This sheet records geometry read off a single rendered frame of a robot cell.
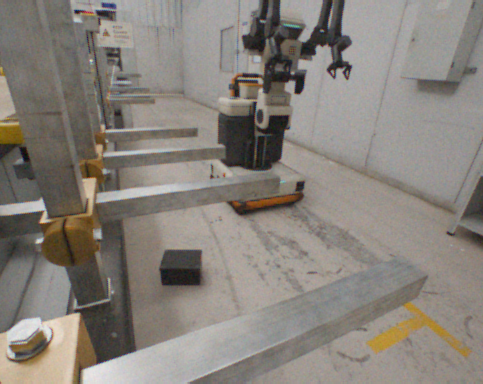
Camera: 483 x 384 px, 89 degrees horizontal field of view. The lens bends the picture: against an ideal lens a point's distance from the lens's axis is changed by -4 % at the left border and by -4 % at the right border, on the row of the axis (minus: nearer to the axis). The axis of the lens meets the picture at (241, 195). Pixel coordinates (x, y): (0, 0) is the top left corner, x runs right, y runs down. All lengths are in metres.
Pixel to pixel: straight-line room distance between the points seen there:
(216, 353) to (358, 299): 0.12
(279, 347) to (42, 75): 0.29
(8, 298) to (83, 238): 0.34
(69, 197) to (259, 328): 0.23
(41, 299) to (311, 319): 0.50
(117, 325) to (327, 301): 0.27
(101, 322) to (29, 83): 0.29
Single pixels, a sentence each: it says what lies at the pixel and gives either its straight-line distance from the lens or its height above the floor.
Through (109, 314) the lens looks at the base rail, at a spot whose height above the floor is 0.70.
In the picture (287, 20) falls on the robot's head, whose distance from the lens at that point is 1.82.
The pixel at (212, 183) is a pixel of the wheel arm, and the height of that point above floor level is 0.84.
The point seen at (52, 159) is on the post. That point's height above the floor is 0.92.
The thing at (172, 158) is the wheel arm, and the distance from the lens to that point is 0.62.
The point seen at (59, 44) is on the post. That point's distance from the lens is 0.54.
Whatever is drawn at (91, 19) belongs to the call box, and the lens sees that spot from 1.53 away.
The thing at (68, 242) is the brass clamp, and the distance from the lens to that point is 0.32.
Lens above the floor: 1.00
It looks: 26 degrees down
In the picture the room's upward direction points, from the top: 3 degrees clockwise
